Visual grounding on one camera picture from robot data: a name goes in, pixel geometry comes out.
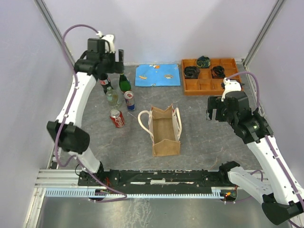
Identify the glass cola bottle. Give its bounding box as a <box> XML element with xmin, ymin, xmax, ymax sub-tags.
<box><xmin>98</xmin><ymin>73</ymin><xmax>113</xmax><ymax>94</ymax></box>

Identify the green glass bottle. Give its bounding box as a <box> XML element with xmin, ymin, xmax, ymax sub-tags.
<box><xmin>119</xmin><ymin>74</ymin><xmax>132</xmax><ymax>94</ymax></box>

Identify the clear glass soda bottle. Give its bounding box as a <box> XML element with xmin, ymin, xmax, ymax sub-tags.
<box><xmin>106</xmin><ymin>86</ymin><xmax>121</xmax><ymax>108</ymax></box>

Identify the watermelon print canvas bag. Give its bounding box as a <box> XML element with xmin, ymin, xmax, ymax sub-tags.
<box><xmin>137</xmin><ymin>105</ymin><xmax>182</xmax><ymax>157</ymax></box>

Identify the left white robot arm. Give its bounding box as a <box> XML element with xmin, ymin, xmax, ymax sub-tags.
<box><xmin>47</xmin><ymin>34</ymin><xmax>124</xmax><ymax>185</ymax></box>

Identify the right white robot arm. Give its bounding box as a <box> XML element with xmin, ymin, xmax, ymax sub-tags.
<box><xmin>206</xmin><ymin>91</ymin><xmax>304</xmax><ymax>228</ymax></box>

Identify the orange compartment tray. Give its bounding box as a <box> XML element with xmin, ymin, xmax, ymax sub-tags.
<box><xmin>181</xmin><ymin>58</ymin><xmax>238</xmax><ymax>95</ymax></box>

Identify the rolled black sock middle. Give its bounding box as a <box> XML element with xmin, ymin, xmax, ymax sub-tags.
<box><xmin>211</xmin><ymin>66</ymin><xmax>225</xmax><ymax>79</ymax></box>

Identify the rolled black sock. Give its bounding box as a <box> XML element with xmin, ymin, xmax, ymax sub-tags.
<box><xmin>184</xmin><ymin>66</ymin><xmax>200</xmax><ymax>79</ymax></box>
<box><xmin>211</xmin><ymin>66</ymin><xmax>225</xmax><ymax>79</ymax></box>

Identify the rolled black sock left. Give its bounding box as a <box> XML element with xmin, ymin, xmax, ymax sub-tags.
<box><xmin>184</xmin><ymin>66</ymin><xmax>200</xmax><ymax>79</ymax></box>

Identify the rolled dark sock top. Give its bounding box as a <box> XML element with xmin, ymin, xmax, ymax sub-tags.
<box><xmin>196</xmin><ymin>56</ymin><xmax>211</xmax><ymax>68</ymax></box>

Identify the blue silver energy drink can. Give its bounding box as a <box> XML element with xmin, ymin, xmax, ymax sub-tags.
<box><xmin>124</xmin><ymin>91</ymin><xmax>135</xmax><ymax>111</ymax></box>

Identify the blue printed cloth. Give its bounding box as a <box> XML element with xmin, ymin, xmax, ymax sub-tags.
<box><xmin>135</xmin><ymin>64</ymin><xmax>181</xmax><ymax>87</ymax></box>

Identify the red cola can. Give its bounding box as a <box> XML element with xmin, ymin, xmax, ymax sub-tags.
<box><xmin>110</xmin><ymin>109</ymin><xmax>125</xmax><ymax>128</ymax></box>

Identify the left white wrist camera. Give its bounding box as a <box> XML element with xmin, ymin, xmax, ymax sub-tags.
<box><xmin>96</xmin><ymin>31</ymin><xmax>116</xmax><ymax>53</ymax></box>

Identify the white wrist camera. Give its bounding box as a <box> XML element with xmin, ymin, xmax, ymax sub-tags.
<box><xmin>96</xmin><ymin>31</ymin><xmax>116</xmax><ymax>53</ymax></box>
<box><xmin>221</xmin><ymin>78</ymin><xmax>242</xmax><ymax>102</ymax></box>

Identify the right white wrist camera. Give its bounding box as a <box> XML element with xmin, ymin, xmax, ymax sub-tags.
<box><xmin>221</xmin><ymin>78</ymin><xmax>242</xmax><ymax>102</ymax></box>

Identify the right aluminium frame post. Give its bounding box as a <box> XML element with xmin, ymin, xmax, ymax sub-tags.
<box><xmin>242</xmin><ymin>0</ymin><xmax>285</xmax><ymax>66</ymax></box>

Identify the aluminium frame post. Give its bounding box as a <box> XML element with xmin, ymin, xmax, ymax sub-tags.
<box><xmin>242</xmin><ymin>0</ymin><xmax>285</xmax><ymax>66</ymax></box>
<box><xmin>34</xmin><ymin>0</ymin><xmax>75</xmax><ymax>74</ymax></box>

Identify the left aluminium frame post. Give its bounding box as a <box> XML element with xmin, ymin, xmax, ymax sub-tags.
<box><xmin>34</xmin><ymin>0</ymin><xmax>75</xmax><ymax>74</ymax></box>

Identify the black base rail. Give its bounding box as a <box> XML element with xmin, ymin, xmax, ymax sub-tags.
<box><xmin>78</xmin><ymin>168</ymin><xmax>240</xmax><ymax>196</ymax></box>

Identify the light blue cable duct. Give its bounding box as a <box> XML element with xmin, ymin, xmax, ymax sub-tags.
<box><xmin>45</xmin><ymin>188</ymin><xmax>224</xmax><ymax>199</ymax></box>

